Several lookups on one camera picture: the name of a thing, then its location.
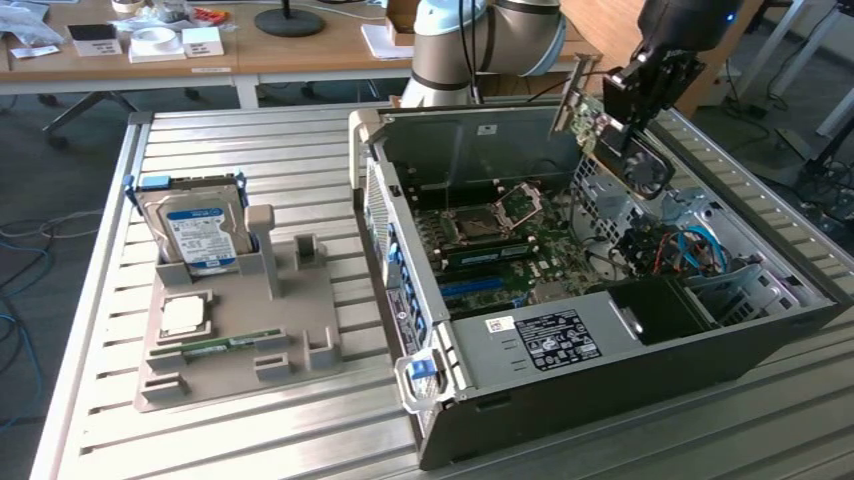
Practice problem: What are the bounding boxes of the black round lamp base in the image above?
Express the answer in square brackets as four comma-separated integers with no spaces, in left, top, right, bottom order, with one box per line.
[253,0,328,38]

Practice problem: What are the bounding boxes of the blue floor cable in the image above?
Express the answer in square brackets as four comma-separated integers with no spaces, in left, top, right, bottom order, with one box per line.
[0,219,53,432]

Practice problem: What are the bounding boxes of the stack of white papers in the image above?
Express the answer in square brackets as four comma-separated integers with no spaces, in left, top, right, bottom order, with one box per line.
[360,23,414,62]

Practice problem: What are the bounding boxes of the grey power supply unit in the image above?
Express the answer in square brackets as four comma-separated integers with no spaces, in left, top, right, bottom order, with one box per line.
[444,293,643,387]

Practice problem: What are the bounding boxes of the brown wooden desk panel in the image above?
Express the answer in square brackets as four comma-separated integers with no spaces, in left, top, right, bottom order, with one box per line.
[557,0,765,117]

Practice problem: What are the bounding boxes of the blue wire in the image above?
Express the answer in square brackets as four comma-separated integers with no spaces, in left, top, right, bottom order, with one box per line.
[673,224,729,276]

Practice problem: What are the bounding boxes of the blue case latch handle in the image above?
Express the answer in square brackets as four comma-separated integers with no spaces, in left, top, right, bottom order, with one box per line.
[392,348,449,414]

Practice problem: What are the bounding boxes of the orange small parts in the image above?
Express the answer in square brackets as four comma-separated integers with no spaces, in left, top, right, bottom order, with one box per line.
[190,6,232,27]

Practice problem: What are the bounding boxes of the installed green RAM stick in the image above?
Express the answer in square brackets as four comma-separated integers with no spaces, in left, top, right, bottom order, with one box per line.
[441,242,539,268]

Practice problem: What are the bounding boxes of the black and white box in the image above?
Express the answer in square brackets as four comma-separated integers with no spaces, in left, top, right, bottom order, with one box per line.
[66,23,124,58]

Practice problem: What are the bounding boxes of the silver CPU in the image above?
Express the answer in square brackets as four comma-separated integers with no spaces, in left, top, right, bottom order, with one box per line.
[157,295,206,337]

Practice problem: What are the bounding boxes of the grey parts rack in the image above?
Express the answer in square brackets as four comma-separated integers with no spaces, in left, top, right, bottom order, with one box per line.
[132,203,346,414]

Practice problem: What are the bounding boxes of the green motherboard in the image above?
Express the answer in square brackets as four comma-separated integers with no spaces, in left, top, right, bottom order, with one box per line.
[413,185,628,317]

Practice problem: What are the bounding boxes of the clear plastic bag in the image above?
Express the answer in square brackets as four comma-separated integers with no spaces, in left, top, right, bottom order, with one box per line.
[0,0,66,47]

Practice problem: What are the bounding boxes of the hard disk in blue caddy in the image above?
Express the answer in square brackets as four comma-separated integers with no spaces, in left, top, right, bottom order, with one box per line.
[121,170,260,277]

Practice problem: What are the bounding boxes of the small white box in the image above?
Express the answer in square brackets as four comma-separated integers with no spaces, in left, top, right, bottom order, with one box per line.
[180,25,225,59]

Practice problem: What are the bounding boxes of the CPU socket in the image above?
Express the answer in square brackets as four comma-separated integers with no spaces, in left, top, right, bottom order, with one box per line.
[450,205,516,243]

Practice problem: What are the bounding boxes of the metal socket cover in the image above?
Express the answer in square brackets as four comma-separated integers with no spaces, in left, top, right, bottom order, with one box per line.
[491,181,543,227]

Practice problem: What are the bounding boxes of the open black PC case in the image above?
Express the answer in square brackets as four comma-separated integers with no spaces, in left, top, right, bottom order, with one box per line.
[348,96,840,472]

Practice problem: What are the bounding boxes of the metal disk bay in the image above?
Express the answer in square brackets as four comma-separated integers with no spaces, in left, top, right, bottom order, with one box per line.
[684,263,803,327]

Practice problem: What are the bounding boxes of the loose green RAM stick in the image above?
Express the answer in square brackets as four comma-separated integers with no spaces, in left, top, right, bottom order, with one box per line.
[148,327,285,358]

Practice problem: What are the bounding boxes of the wooden desk with white frame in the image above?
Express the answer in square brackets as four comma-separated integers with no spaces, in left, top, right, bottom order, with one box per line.
[0,0,605,110]

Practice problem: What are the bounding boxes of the blue expansion slot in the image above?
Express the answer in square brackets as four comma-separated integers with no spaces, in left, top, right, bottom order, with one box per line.
[437,276,507,300]

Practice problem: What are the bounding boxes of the white tape roll on box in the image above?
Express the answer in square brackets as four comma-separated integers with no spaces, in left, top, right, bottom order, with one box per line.
[126,26,188,65]

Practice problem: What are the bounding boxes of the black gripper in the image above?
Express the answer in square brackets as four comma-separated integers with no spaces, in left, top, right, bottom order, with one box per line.
[601,41,708,139]

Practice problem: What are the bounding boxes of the graphics card with black fan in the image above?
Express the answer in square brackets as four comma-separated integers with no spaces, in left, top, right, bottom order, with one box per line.
[549,51,677,202]

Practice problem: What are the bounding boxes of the brown cardboard box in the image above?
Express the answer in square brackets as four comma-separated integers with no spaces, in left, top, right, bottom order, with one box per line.
[384,0,420,48]

